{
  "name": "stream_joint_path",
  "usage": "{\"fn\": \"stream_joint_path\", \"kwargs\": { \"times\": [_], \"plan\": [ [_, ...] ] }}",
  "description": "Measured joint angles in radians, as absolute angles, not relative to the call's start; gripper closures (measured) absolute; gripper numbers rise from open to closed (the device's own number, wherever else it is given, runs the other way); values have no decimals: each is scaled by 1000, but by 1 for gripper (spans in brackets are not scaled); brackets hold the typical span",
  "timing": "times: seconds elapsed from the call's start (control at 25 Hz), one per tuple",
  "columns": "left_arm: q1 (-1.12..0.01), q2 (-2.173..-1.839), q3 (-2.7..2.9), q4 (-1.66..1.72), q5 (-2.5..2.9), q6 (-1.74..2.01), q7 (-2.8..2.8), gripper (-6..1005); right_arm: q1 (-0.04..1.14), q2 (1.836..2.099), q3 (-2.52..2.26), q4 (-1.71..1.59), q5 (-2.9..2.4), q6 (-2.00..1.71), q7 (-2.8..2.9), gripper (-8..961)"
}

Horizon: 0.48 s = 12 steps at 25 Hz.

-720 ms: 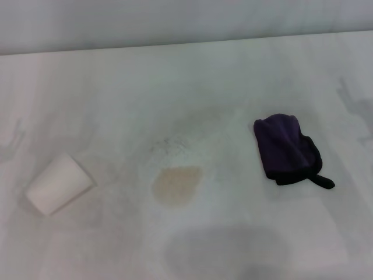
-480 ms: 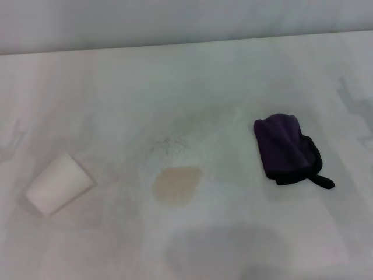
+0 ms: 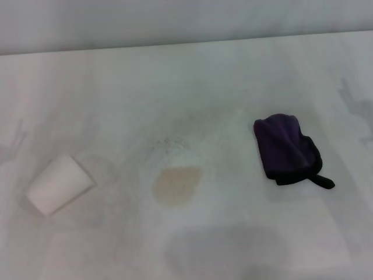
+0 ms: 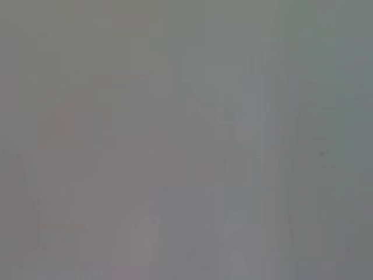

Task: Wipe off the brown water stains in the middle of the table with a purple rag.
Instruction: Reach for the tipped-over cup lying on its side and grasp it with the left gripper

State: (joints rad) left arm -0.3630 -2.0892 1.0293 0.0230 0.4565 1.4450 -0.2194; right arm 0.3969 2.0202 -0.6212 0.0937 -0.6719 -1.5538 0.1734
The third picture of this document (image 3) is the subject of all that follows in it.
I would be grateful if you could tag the brown water stain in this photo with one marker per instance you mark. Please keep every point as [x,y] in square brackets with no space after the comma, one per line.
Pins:
[176,184]

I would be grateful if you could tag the purple rag with black trim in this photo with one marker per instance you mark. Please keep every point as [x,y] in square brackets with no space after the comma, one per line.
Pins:
[284,146]

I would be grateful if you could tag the white paper cup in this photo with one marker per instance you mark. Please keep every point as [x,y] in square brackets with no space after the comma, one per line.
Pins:
[59,185]

